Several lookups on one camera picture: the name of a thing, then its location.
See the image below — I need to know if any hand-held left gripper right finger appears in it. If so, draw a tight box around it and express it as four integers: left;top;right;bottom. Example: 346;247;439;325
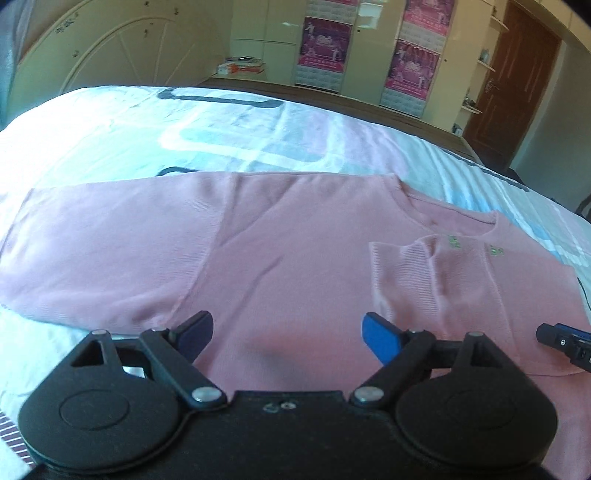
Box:
349;312;488;409

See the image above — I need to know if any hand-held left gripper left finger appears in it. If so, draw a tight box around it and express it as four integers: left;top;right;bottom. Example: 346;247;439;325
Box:
69;310;228;412

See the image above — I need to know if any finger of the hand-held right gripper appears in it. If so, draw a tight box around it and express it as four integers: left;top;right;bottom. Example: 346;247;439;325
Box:
536;323;591;374

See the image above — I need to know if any pink knit sweater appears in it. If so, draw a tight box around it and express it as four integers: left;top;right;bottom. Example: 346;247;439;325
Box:
0;172;591;393

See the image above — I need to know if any pastel printed bed sheet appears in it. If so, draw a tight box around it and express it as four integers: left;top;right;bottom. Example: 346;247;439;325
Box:
0;83;591;480

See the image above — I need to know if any maroon striped cloth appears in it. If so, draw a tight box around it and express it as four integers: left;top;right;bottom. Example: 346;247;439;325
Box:
0;406;29;462

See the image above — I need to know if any brown wooden door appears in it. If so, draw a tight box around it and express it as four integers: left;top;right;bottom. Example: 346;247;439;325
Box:
463;0;563;171

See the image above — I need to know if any cream headboard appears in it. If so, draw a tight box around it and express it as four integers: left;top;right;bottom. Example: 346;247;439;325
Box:
9;0;232;112

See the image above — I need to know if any cream corner shelf unit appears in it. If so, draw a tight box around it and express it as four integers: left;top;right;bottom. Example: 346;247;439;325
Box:
455;11;511;137

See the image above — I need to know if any cream glossy wardrobe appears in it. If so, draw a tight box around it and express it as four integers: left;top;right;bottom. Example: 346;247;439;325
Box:
230;0;509;126

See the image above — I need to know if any grey blue cloth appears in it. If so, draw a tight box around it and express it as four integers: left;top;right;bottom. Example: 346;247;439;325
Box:
0;0;29;130

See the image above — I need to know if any wooden bed frame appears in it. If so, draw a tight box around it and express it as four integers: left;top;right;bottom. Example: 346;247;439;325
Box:
198;76;483;163

